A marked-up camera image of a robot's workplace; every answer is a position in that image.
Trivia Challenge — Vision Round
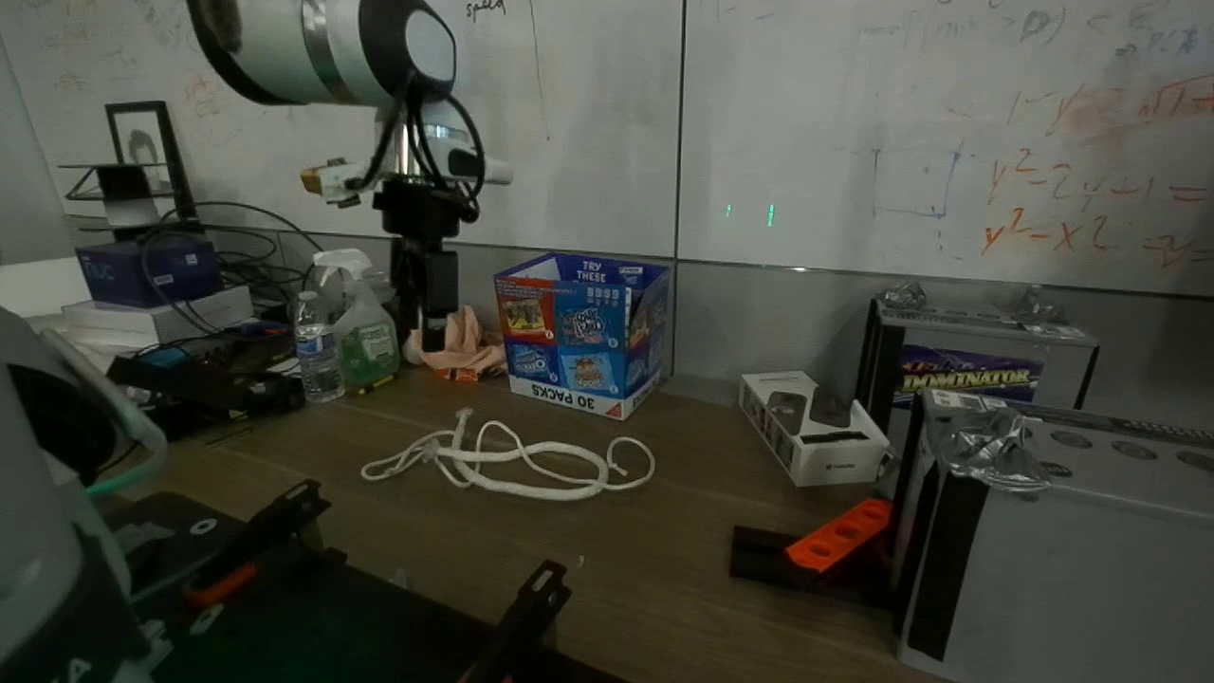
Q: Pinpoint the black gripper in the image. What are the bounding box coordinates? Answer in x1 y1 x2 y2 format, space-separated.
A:
373 176 483 356

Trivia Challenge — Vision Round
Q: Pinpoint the white rope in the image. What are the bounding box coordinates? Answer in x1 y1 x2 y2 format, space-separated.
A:
357 405 517 489
433 414 661 505

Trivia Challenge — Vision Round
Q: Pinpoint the blue printed cardboard box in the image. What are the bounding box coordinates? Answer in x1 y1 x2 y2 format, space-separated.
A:
490 248 674 424

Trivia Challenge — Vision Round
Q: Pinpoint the dark blue box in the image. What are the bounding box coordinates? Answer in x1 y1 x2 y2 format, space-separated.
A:
72 234 227 313

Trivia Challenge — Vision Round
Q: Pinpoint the white phone box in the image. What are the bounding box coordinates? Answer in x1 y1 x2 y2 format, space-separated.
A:
734 370 894 489

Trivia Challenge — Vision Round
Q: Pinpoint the pink cloth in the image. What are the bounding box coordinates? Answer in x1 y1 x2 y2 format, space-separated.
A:
397 301 508 389

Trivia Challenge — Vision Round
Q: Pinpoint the greenish plastic spray bottle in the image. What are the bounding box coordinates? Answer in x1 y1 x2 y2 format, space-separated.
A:
303 244 404 400

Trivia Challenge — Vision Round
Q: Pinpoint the clear plastic water bottle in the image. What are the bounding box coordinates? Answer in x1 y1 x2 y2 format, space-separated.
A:
290 287 347 411

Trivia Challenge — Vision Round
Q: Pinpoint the black electronic equipment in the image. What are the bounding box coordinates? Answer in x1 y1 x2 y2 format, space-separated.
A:
106 319 312 439

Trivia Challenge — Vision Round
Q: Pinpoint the whiteboard panel black writing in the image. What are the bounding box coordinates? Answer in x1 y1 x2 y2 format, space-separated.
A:
0 0 690 262

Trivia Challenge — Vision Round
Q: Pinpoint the black mat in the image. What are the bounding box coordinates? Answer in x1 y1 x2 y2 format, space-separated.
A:
97 485 622 683

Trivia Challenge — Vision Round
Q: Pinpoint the stack of white boxes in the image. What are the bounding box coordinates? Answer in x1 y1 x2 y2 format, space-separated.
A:
32 282 258 376

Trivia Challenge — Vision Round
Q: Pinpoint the orange and black tool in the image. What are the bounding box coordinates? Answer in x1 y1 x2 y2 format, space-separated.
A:
729 494 900 591

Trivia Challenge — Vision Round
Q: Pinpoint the whiteboard panel orange writing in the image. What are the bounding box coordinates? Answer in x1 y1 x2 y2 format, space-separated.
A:
677 0 1214 301

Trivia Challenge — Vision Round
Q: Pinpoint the grey battery with printed label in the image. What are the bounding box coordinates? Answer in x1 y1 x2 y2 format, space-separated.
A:
853 282 1101 439

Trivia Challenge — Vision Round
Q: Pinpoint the large plain grey battery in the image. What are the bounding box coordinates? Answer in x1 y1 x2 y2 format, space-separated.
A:
889 389 1214 683

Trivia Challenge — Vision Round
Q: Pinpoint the tangle of black cables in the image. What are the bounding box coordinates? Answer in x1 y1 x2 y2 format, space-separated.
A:
131 198 327 333

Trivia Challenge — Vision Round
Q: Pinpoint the red handled black clamp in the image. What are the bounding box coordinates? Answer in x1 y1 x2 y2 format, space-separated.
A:
185 563 265 619

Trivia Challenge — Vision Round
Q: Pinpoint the grey wire shelf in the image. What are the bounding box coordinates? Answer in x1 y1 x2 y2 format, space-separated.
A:
54 155 182 244

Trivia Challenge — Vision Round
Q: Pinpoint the black picture frame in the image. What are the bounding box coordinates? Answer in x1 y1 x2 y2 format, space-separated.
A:
102 98 199 229

